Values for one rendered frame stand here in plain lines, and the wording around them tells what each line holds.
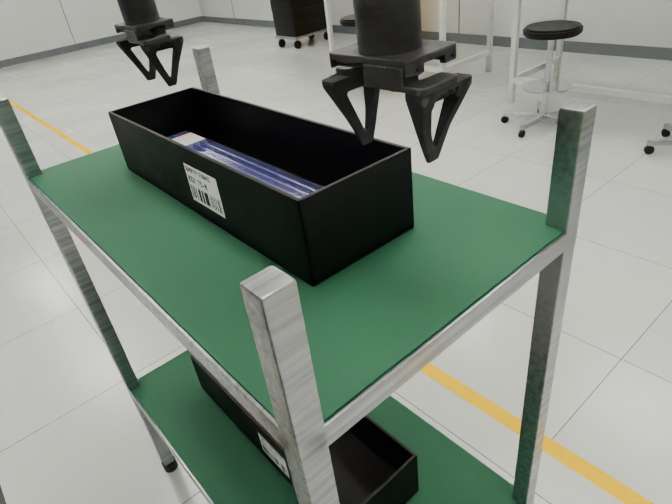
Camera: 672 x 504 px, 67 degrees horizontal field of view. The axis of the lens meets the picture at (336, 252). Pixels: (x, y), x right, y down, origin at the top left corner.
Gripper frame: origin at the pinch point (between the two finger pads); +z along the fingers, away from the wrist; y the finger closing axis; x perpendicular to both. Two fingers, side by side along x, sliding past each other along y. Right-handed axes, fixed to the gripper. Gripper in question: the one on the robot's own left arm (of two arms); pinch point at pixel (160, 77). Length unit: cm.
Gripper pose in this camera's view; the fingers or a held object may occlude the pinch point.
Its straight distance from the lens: 99.5
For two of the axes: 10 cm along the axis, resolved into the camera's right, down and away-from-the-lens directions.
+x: -7.5, 4.4, -4.9
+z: 1.3, 8.3, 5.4
